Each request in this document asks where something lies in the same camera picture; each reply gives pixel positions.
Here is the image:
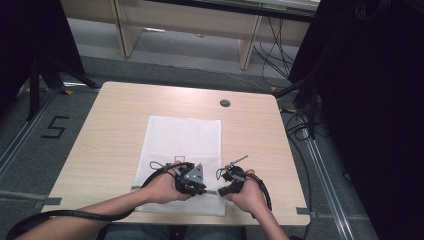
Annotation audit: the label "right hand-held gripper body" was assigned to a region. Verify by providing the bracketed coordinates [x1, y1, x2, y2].
[216, 154, 256, 195]

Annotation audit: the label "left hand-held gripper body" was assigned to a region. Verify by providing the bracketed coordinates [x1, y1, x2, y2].
[172, 161, 208, 197]

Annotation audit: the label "white mesh laundry bag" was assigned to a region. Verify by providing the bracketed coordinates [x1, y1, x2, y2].
[131, 114, 228, 217]

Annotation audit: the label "person's right hand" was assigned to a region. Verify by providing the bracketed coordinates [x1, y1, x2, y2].
[225, 168, 268, 216]

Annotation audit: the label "person's left hand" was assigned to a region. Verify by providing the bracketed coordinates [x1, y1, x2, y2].
[142, 160, 193, 205]

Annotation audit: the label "person's legs in jeans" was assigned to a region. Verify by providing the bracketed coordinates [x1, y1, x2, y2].
[103, 224, 247, 240]

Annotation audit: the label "black metal stand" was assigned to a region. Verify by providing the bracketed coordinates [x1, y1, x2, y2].
[274, 63, 322, 140]
[25, 55, 101, 122]

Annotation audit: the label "light wooden desk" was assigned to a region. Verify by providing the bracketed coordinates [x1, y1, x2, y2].
[59, 0, 322, 71]

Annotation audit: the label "black curtain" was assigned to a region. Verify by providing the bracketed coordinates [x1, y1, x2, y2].
[287, 0, 424, 240]
[0, 0, 86, 114]

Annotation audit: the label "thin grey right gripper wire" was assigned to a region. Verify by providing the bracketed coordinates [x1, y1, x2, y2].
[215, 165, 232, 182]

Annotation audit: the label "thin grey gripper wire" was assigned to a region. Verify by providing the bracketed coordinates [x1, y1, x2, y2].
[215, 165, 232, 182]
[148, 160, 174, 172]

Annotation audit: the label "thick black right gripper cable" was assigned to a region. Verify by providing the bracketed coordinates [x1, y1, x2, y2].
[245, 173, 273, 212]

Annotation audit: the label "thick black gripper cable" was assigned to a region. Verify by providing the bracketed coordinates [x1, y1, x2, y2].
[5, 162, 175, 240]
[245, 173, 273, 212]

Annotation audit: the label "thin grey left gripper wire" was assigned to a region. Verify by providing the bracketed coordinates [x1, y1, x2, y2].
[148, 160, 174, 172]

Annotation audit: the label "black floor cables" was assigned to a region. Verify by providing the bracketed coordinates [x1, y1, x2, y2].
[280, 105, 316, 240]

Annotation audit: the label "aluminium floor rail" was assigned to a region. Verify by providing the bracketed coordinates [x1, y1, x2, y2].
[0, 89, 58, 182]
[299, 126, 355, 240]

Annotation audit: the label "thick black left gripper cable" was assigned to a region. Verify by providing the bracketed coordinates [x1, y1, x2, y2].
[5, 162, 175, 240]

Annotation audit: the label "black hanging cables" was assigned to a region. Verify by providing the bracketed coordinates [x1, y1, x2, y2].
[252, 15, 298, 81]

